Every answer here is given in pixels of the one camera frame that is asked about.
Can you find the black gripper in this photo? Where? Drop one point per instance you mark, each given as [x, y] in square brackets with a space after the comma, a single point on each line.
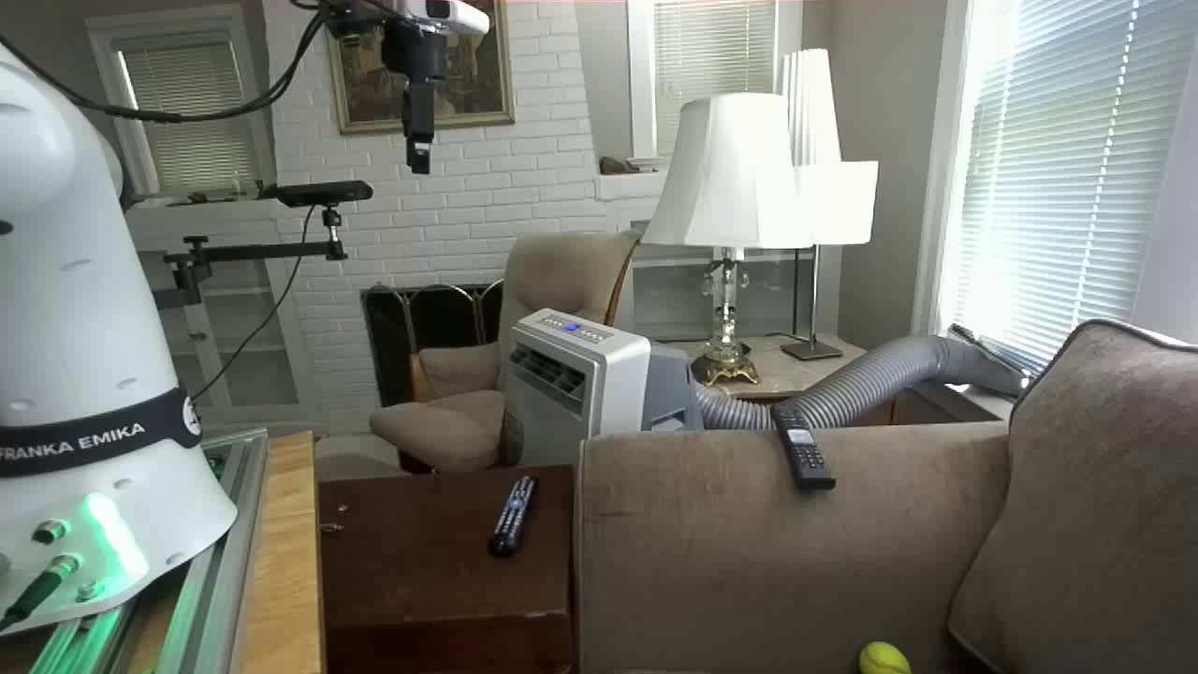
[418, 78]

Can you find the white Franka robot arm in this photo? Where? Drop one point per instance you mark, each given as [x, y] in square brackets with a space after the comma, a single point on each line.
[76, 313]

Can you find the black remote with blue buttons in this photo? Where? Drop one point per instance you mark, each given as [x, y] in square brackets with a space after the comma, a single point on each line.
[514, 516]

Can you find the framed painting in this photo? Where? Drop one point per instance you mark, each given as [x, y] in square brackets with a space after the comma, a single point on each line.
[480, 78]

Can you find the black fireplace screen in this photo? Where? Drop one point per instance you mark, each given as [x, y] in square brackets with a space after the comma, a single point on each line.
[397, 339]

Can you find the white framed window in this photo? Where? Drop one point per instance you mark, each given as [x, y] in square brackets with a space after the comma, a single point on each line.
[188, 114]

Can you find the beige armchair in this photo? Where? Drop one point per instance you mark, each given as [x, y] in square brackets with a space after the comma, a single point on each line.
[450, 424]

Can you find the white portable air conditioner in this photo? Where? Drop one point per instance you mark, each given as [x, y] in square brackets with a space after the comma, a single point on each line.
[585, 389]

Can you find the white shade glass table lamp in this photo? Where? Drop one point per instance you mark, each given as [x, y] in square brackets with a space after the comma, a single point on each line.
[722, 173]

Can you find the beige lamp table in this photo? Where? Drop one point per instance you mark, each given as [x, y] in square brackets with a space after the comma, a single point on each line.
[778, 370]

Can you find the dark brown wooden side table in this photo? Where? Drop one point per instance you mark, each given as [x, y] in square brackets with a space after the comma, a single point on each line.
[424, 573]

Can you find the light wooden workbench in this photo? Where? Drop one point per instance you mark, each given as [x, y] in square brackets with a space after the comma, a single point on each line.
[284, 563]

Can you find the beige fabric sofa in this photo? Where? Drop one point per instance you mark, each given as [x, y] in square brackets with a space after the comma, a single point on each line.
[771, 563]

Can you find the white window blinds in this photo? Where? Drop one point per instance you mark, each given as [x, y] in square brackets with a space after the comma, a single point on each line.
[1072, 173]

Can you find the yellow tennis ball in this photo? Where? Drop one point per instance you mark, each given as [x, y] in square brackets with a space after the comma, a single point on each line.
[886, 660]

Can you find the beige sofa cushion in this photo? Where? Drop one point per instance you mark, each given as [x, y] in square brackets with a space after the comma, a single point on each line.
[1098, 500]

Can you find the black stereo camera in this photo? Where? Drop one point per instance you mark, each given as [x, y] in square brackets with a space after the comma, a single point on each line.
[322, 194]

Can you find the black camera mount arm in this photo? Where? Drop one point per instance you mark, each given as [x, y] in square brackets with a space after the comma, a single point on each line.
[248, 254]

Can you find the aluminium frame rail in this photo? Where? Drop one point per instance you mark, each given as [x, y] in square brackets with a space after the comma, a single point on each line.
[218, 585]

